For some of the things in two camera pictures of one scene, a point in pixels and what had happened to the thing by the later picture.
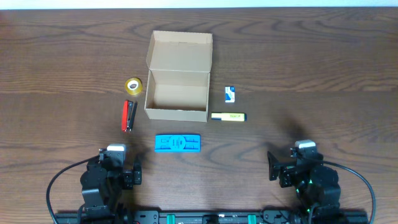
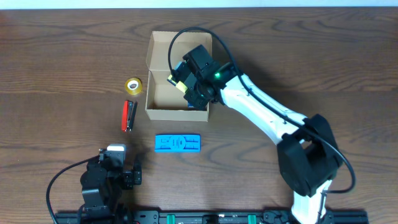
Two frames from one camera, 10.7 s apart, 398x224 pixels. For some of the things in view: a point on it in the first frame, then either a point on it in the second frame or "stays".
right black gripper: (287, 171) -> (198, 104)
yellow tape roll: (133, 86) stays
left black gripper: (134, 175) stays
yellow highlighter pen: (229, 116) -> (180, 85)
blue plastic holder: (177, 143) stays
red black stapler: (129, 111) stays
